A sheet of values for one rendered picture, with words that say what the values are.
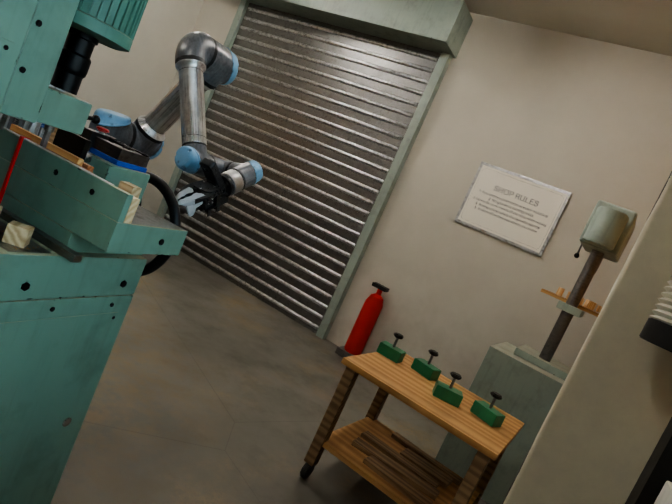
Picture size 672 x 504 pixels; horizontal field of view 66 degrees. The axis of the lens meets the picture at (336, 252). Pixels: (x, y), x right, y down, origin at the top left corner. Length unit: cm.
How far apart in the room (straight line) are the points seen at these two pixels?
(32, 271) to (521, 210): 318
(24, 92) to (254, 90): 390
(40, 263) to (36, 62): 35
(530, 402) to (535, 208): 146
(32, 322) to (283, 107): 376
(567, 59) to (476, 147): 81
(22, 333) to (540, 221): 319
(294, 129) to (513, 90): 178
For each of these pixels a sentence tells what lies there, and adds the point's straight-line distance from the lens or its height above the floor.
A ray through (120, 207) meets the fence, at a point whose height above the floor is 93.
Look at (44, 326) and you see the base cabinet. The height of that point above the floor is 65.
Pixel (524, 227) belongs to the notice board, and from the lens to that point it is 372.
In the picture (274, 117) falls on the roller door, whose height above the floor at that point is 147.
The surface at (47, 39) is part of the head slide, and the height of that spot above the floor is 115.
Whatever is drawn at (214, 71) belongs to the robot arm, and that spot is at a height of 131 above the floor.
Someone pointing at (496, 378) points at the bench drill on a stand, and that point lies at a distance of 280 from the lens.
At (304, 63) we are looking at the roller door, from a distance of 470.
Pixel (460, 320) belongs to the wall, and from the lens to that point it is 378.
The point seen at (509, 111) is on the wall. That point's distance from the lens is 395.
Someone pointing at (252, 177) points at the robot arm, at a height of 104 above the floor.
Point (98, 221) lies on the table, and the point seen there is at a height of 88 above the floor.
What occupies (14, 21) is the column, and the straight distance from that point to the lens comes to 102.
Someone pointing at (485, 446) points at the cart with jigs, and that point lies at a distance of 193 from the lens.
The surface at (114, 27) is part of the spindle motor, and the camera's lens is 117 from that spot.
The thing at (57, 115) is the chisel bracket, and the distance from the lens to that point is 120.
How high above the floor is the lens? 111
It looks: 6 degrees down
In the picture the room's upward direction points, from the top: 24 degrees clockwise
